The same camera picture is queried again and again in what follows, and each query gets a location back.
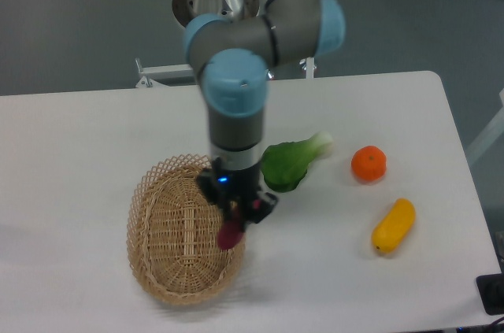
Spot white table leg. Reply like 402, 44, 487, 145
465, 90, 504, 167

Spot green bok choy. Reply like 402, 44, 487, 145
261, 131, 334, 193

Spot black device at table edge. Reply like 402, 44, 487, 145
476, 273, 503, 316

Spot woven wicker basket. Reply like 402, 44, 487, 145
127, 154, 245, 305

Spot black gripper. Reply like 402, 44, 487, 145
196, 157, 279, 233

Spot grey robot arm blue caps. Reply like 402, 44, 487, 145
183, 0, 346, 231

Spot orange tangerine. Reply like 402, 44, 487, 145
350, 146, 387, 182

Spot yellow mango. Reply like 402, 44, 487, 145
371, 198, 416, 253

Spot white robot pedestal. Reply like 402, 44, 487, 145
172, 0, 260, 28

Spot white metal base frame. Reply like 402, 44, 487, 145
135, 57, 317, 88

